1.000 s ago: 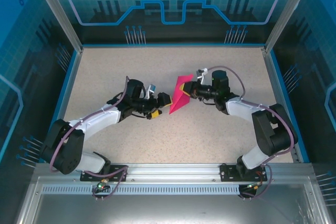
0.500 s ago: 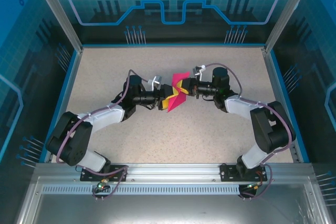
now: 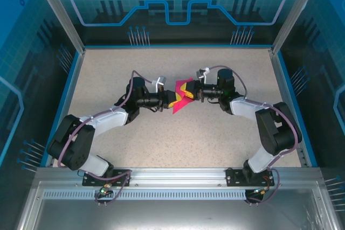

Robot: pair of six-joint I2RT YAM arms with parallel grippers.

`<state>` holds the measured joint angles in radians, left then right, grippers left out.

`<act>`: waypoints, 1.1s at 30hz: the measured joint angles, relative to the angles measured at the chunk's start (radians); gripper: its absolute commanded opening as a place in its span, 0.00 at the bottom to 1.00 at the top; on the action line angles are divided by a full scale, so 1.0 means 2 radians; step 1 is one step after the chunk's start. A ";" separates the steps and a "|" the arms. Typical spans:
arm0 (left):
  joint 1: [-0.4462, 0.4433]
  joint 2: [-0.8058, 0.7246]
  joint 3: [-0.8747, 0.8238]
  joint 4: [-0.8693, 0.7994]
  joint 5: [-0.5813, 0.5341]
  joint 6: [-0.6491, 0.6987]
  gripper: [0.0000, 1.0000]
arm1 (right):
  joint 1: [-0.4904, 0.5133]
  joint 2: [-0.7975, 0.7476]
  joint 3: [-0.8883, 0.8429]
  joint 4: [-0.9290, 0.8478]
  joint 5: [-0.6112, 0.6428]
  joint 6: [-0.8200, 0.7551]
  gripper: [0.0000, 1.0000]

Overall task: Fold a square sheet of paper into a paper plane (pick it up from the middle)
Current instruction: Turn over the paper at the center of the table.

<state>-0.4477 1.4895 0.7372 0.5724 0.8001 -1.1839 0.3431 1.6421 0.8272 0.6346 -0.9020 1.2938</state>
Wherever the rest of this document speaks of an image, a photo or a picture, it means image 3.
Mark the magenta cloth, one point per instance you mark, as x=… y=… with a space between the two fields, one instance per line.
x=178 y=109

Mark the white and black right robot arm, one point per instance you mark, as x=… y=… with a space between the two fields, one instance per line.
x=242 y=107

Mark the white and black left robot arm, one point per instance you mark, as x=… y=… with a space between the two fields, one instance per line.
x=107 y=122

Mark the grey metal tray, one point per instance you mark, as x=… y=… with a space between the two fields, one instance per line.
x=172 y=214

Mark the aluminium mounting rail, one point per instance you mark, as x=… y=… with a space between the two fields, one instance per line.
x=175 y=177

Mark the blue-edged aluminium side rail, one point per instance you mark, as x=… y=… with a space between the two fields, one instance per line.
x=291 y=106
x=64 y=106

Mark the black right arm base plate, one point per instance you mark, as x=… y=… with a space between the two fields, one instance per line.
x=234 y=177

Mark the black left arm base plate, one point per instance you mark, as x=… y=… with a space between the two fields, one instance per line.
x=90 y=181

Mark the aluminium frame post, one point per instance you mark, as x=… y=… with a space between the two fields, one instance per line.
x=60 y=12
x=296 y=12

